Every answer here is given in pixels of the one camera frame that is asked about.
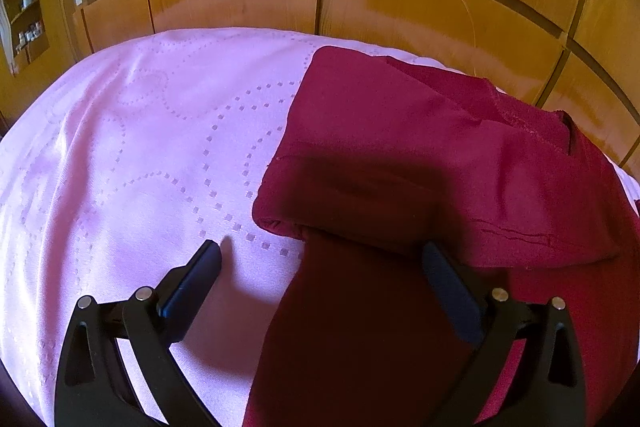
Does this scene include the wooden shelf unit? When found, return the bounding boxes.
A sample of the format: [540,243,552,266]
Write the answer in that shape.
[0,0,53,78]

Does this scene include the dark red pants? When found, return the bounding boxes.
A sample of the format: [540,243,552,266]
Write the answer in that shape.
[241,45,640,427]

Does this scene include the pink quilted bedspread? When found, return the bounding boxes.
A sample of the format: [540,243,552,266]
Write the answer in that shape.
[0,28,640,427]

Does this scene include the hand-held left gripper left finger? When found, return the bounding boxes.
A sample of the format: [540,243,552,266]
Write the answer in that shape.
[54,239,236,427]

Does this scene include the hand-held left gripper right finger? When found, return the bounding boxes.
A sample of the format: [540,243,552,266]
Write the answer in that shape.
[415,242,587,427]

